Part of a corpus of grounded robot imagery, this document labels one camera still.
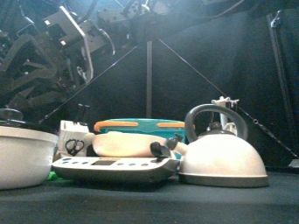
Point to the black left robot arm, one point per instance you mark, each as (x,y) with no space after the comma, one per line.
(15,17)

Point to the dark pot lid with knob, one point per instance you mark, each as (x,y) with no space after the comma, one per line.
(11,116)

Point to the white toy knife block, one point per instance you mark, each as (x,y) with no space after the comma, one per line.
(73,134)

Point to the black toy scissors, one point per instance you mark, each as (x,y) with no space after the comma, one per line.
(74,146)

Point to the white toy cooking pot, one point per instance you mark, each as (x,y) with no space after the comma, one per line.
(23,157)

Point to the teal basket with orange rim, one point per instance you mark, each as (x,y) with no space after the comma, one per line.
(147,129)

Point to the white mug tree stand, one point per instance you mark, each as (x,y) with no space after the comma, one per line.
(223,102)

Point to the thin diagonal frame brace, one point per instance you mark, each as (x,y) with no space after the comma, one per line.
(90,78)
(218,87)

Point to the grey vertical frame pole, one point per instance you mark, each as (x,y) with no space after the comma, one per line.
(149,78)

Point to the black frame strut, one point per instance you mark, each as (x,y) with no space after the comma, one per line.
(281,73)

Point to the small grey bracket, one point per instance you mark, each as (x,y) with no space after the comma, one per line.
(294,163)

